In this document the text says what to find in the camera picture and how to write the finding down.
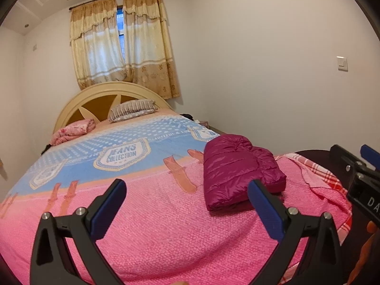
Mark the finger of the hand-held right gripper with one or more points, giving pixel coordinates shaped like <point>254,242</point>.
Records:
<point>372,156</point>
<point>347,160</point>

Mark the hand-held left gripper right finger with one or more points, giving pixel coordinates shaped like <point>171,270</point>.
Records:
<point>264,207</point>

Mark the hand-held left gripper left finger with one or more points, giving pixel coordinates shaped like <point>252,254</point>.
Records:
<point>109,207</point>

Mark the magenta puffer jacket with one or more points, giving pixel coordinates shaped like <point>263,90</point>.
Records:
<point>234,169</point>

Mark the person's right forearm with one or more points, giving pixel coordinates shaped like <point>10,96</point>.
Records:
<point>360,258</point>

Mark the red plaid bed sheet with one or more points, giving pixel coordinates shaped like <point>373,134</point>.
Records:
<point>323,184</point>

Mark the pink and blue printed blanket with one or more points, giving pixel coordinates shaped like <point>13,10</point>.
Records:
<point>148,228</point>

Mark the folded pink floral quilt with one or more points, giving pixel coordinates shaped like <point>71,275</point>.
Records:
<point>74,130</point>

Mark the striped ruffled pillow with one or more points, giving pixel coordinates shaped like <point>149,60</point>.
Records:
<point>133,109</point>

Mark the cream arched bed headboard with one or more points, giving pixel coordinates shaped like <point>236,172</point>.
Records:
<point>89,92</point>

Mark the dark cloth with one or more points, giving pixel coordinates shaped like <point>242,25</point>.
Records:
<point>187,115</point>

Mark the beige floral curtain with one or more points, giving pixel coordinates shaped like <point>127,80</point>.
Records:
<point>148,50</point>
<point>95,50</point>

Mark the window with blue grille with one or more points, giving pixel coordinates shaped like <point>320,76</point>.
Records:
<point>120,20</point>

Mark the white wall switch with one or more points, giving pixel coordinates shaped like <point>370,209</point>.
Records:
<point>342,63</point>

